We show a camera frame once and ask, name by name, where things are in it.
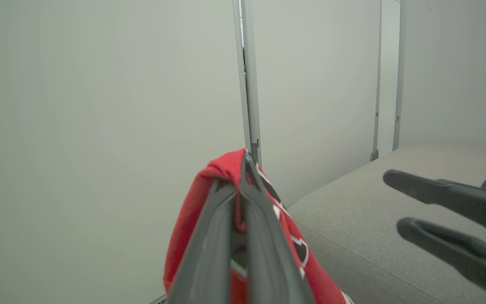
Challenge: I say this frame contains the white partition panel grey frame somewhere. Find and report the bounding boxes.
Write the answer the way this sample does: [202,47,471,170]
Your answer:
[392,0,486,152]
[240,0,383,208]
[0,0,246,304]

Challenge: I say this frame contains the grey fabric sofa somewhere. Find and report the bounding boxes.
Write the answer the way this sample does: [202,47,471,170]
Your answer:
[287,146,486,304]

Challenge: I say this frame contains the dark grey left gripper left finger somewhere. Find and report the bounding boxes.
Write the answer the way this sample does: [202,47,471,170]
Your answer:
[167,179,238,304]

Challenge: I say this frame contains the red printed clothing item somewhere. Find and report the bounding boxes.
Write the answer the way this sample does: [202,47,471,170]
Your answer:
[163,148,355,304]

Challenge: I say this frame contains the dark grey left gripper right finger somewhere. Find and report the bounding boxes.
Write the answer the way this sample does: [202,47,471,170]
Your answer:
[238,152,316,304]

